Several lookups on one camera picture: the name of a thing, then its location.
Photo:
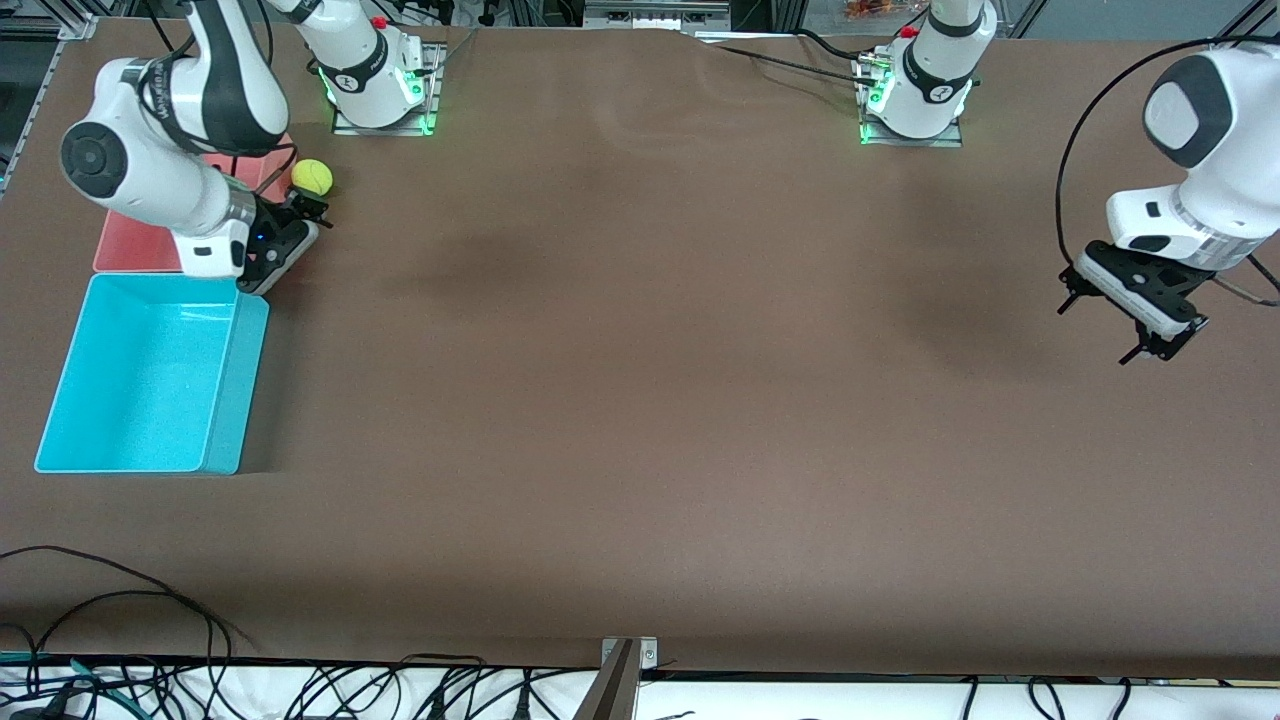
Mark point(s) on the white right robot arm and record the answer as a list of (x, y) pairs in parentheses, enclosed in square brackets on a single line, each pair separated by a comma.
[(150, 170)]

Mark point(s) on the yellow-green tennis ball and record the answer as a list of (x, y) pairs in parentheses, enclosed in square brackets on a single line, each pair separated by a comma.
[(312, 178)]

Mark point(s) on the grey metal box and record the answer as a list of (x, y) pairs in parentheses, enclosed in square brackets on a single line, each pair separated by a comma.
[(655, 14)]

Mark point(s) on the orange patterned object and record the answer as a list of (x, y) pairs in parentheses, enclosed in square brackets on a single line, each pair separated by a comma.
[(870, 8)]

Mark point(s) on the dark grey metal bar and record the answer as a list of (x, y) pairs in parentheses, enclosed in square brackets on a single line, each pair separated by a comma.
[(610, 695)]

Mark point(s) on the blue plastic bin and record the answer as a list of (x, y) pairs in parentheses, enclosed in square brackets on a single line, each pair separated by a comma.
[(150, 400)]

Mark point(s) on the aluminium frame profile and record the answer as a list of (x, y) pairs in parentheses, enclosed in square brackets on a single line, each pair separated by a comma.
[(1255, 15)]

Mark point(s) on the aluminium frame post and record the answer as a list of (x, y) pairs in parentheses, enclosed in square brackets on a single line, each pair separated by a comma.
[(787, 12)]

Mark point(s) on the silver metal bracket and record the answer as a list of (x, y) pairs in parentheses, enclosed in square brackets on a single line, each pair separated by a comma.
[(645, 650)]

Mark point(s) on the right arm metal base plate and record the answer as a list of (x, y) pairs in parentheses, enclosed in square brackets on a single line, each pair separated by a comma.
[(431, 100)]

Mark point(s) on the pink plastic bin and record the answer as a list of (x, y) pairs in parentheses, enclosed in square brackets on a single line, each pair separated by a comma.
[(130, 245)]

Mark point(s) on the aluminium corner bracket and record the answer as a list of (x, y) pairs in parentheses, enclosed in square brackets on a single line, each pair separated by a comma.
[(80, 27)]

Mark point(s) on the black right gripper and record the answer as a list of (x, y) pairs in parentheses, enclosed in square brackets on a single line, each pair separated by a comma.
[(278, 218)]

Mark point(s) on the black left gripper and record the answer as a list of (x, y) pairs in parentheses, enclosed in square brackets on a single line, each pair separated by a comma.
[(1078, 283)]

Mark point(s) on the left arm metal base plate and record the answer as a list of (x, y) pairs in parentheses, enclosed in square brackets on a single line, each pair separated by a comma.
[(945, 142)]

